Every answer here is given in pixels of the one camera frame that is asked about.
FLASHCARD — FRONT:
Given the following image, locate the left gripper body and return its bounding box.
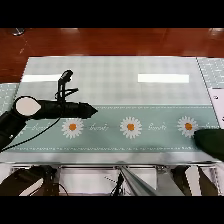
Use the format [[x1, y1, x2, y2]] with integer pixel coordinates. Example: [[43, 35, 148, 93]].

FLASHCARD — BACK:
[[63, 101, 90, 120]]

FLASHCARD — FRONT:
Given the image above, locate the dark green garment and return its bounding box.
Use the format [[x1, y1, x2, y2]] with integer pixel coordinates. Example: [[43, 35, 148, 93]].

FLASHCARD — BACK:
[[193, 128, 224, 162]]

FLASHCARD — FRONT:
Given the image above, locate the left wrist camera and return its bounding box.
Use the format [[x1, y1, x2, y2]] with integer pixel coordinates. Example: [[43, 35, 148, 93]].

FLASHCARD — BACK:
[[54, 69, 80, 105]]

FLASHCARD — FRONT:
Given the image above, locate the black cable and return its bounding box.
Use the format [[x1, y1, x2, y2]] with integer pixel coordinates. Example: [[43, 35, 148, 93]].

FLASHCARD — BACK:
[[104, 172, 126, 197], [0, 116, 63, 154]]

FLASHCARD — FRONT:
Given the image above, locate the silver frame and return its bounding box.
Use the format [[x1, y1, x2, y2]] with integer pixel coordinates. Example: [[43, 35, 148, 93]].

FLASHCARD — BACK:
[[0, 161, 224, 197]]

